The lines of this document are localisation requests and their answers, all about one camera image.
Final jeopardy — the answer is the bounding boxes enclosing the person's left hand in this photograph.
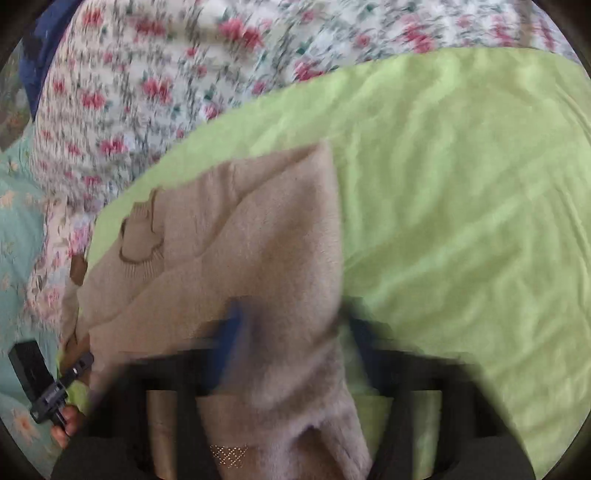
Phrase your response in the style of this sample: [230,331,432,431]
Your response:
[51,405,86,449]

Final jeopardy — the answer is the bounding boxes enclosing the rose floral quilt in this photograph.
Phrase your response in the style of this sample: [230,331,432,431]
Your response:
[27,0,576,330]

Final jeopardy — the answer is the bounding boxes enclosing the beige knit sweater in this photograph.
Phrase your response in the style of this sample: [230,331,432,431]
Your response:
[67,143,370,479]

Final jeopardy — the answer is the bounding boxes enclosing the teal floral bedding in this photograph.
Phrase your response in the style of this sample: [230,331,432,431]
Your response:
[1,125,59,479]

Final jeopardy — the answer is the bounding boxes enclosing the lime green bed sheet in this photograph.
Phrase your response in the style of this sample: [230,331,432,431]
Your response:
[89,48,590,477]

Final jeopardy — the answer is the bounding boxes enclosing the dark blue pillow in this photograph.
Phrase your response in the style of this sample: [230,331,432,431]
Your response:
[19,0,82,118]

